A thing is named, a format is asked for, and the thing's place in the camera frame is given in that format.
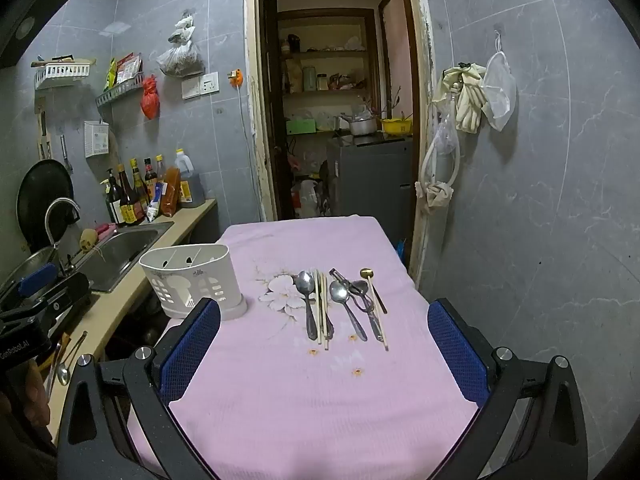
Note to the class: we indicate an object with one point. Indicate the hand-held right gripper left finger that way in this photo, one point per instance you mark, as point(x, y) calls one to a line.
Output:
point(192, 352)

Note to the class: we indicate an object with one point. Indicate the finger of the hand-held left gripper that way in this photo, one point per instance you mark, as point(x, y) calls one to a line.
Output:
point(70, 294)
point(37, 276)

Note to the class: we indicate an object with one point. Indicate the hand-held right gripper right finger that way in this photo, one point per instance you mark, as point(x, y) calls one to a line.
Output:
point(457, 355)

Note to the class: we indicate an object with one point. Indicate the white plastic utensil holder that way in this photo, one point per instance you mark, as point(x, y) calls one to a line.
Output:
point(190, 280)

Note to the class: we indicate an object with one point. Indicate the person's left forearm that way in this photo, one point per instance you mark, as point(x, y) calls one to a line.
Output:
point(20, 445)

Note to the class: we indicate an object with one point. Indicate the person's left hand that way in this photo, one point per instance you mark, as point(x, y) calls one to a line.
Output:
point(37, 390)

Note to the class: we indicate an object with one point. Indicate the metal basin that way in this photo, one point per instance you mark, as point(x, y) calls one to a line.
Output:
point(25, 270)

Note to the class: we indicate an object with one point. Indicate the metal chopsticks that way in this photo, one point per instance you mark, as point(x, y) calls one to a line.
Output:
point(54, 365)

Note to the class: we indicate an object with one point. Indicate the beige kitchen countertop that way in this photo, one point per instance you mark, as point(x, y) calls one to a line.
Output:
point(107, 320)

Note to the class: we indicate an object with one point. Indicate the loofah sponge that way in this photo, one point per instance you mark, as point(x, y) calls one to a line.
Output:
point(88, 240)

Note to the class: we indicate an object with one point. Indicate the small metal spoon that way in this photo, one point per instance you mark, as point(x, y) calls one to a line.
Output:
point(63, 375)

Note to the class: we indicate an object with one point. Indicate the steel sink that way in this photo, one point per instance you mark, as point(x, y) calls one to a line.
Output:
point(125, 255)

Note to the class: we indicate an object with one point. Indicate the metal faucet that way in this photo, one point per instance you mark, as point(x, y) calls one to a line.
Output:
point(57, 202)

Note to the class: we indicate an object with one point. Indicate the black frying pan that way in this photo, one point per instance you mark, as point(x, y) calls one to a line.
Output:
point(40, 195)

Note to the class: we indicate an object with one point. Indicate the dark pump bottle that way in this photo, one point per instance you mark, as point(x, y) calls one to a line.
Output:
point(114, 200)

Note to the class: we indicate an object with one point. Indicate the soy sauce bottle yellow label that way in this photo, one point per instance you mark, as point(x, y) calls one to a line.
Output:
point(129, 205)

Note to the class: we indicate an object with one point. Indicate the pink floral tablecloth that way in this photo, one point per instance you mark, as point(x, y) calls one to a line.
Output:
point(300, 410)

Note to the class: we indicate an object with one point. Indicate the metal peeler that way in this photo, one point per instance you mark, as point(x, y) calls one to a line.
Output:
point(65, 152)

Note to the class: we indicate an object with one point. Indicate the blue and white packet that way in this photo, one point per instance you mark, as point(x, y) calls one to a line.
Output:
point(157, 202)

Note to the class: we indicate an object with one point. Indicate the dark bottle with yellow cap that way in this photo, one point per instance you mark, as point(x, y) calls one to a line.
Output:
point(137, 182)

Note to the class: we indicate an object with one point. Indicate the orange noodle packet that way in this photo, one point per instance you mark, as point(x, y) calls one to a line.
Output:
point(171, 192)

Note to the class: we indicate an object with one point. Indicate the dark bottle with red cap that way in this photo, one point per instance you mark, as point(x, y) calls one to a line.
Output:
point(150, 175)

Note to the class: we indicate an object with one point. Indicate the wooden board with knife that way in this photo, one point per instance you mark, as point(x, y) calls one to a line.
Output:
point(44, 130)

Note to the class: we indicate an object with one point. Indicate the clear bottle with yellow cap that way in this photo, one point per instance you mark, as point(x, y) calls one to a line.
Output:
point(160, 165)

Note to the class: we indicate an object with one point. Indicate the tied cloth rag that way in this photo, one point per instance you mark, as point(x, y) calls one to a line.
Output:
point(435, 195)

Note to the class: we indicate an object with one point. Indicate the large cooking oil jug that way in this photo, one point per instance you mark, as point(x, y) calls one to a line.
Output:
point(187, 180)

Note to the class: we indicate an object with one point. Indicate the grey cabinet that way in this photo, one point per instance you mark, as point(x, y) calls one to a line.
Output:
point(370, 185)

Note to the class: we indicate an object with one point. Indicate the white plastic jug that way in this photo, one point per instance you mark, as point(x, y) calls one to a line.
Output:
point(306, 197)

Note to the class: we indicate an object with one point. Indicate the red plastic bag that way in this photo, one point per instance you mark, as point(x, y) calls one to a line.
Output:
point(150, 97)

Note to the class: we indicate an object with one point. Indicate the snack packets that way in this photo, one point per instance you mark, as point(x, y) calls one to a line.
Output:
point(125, 67)

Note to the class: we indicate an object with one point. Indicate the yellow bowl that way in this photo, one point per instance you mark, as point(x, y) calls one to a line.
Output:
point(396, 126)

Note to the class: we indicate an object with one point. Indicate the metal pot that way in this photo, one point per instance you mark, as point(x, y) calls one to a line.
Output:
point(362, 126)

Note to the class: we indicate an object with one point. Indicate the green box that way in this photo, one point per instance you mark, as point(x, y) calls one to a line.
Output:
point(301, 126)

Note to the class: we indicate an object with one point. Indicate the dark wooden door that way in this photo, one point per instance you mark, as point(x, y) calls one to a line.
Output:
point(274, 110)

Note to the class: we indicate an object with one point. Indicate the cream rubber gloves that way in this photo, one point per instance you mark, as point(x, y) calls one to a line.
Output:
point(467, 95)

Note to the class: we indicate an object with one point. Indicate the clear bag of dried goods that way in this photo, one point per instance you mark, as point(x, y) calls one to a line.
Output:
point(181, 57)

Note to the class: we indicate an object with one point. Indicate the clear hanging plastic bag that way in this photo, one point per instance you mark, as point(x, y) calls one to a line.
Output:
point(500, 90)

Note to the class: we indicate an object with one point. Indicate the black range hood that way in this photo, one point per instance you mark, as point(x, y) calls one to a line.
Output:
point(35, 5)

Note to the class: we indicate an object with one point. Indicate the wooden shelf unit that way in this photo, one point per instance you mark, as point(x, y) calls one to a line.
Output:
point(325, 50)

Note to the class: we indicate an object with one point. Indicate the small white wall basket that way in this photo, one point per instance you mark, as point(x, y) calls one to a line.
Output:
point(96, 139)

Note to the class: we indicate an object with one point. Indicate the grey wall shelf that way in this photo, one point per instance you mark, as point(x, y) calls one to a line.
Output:
point(120, 92)

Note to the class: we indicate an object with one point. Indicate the white wall basket rack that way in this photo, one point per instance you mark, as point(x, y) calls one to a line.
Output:
point(65, 70)

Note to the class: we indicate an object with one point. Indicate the white wall switch and socket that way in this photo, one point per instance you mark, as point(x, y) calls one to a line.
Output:
point(200, 85)

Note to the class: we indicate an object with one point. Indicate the worn door frame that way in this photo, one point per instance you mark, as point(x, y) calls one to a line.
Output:
point(252, 110)

